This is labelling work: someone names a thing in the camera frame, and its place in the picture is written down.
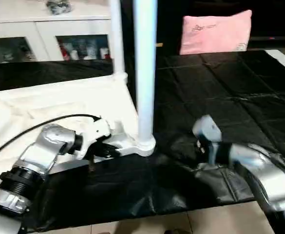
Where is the black furniture with yellow label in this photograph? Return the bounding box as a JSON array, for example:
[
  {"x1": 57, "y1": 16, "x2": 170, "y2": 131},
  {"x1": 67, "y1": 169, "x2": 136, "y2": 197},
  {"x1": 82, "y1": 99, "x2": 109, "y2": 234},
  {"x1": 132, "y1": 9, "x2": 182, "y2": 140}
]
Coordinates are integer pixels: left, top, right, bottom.
[{"x1": 120, "y1": 0, "x2": 285, "y2": 55}]

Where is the white cabinet with glass doors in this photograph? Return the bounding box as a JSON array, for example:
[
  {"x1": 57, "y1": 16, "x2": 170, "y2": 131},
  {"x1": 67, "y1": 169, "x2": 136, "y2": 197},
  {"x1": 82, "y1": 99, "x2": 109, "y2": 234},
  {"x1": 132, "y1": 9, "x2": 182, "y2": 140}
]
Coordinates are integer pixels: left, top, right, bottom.
[{"x1": 0, "y1": 0, "x2": 114, "y2": 65}]

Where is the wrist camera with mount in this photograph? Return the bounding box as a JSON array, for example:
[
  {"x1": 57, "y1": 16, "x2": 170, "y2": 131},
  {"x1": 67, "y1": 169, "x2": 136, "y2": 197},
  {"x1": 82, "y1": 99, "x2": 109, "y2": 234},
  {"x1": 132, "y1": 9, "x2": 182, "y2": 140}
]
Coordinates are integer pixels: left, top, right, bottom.
[
  {"x1": 192, "y1": 115, "x2": 223, "y2": 166},
  {"x1": 79, "y1": 117, "x2": 113, "y2": 157}
]

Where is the pink pillow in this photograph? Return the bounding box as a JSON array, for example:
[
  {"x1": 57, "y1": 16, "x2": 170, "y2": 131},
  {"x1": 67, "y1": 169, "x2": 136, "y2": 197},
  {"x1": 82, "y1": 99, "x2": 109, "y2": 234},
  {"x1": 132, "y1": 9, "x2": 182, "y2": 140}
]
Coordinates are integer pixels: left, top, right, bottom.
[{"x1": 179, "y1": 10, "x2": 253, "y2": 55}]

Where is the black work mat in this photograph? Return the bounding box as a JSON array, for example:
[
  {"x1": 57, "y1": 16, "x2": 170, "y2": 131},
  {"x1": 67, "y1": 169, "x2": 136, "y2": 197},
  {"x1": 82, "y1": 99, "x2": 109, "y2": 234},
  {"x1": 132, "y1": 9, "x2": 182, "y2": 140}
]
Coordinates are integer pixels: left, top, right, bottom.
[{"x1": 0, "y1": 49, "x2": 285, "y2": 232}]

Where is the white plastic table leg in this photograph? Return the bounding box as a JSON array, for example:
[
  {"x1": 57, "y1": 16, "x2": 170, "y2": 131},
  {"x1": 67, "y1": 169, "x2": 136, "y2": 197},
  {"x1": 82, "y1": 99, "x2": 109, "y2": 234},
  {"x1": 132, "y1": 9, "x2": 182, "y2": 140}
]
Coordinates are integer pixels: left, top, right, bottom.
[
  {"x1": 109, "y1": 0, "x2": 129, "y2": 84},
  {"x1": 133, "y1": 0, "x2": 158, "y2": 147}
]

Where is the dark robot foot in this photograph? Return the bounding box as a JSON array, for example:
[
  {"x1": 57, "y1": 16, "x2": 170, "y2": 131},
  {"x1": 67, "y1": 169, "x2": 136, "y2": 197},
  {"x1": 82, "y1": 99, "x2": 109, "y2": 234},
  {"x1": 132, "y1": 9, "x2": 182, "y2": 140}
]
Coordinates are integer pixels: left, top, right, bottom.
[{"x1": 164, "y1": 229, "x2": 191, "y2": 234}]

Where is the dark low tv bench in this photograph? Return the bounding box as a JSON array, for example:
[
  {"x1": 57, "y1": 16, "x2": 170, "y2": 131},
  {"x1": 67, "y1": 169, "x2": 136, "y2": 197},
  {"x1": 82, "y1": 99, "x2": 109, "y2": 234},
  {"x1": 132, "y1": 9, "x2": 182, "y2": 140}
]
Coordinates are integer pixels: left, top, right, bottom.
[{"x1": 252, "y1": 36, "x2": 285, "y2": 50}]

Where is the white plastic table top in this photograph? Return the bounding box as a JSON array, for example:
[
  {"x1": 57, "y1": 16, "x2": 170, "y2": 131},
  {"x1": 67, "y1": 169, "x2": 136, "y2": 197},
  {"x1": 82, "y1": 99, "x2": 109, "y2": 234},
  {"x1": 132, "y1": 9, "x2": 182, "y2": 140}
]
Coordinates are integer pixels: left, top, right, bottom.
[{"x1": 0, "y1": 72, "x2": 156, "y2": 191}]

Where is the dark ornament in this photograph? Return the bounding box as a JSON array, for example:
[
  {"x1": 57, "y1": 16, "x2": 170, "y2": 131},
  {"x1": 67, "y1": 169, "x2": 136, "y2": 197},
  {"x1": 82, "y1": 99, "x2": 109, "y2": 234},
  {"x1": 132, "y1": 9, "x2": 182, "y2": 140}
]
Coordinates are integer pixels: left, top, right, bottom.
[{"x1": 46, "y1": 0, "x2": 74, "y2": 15}]

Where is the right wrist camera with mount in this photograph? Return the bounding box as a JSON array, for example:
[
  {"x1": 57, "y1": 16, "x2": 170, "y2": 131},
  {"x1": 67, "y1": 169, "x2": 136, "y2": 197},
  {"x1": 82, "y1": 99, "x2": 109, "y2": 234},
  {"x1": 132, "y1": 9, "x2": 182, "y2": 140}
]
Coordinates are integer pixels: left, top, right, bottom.
[{"x1": 192, "y1": 115, "x2": 223, "y2": 166}]

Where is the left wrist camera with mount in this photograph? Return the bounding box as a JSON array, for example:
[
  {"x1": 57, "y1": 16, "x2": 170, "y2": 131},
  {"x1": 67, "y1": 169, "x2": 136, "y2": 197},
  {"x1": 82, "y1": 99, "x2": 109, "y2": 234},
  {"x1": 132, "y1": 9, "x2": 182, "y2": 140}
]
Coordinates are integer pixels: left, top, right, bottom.
[{"x1": 79, "y1": 117, "x2": 113, "y2": 157}]

